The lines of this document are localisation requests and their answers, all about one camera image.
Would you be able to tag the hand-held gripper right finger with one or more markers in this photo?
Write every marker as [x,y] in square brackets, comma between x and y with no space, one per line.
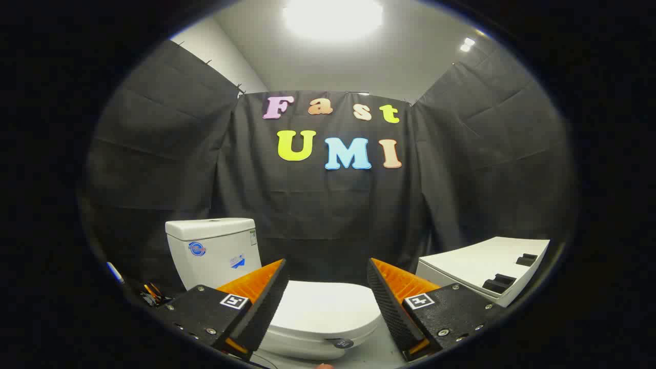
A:
[389,307]

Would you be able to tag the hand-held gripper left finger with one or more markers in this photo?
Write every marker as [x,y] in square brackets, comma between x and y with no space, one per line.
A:
[266,302]

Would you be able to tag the white toilet lid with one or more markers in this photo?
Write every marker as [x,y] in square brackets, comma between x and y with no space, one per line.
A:
[323,307]

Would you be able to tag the white toilet with tank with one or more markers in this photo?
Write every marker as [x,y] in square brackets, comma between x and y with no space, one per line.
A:
[215,256]

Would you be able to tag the white drawer cabinet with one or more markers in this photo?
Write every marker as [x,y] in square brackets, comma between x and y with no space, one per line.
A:
[476,261]

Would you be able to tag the black backdrop cloth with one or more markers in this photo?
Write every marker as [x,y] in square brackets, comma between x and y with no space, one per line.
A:
[328,205]

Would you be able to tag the small ceiling light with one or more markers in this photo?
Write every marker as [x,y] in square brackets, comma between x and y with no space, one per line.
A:
[467,44]

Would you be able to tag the large ceiling light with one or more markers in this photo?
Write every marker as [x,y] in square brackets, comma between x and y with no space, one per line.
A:
[333,18]

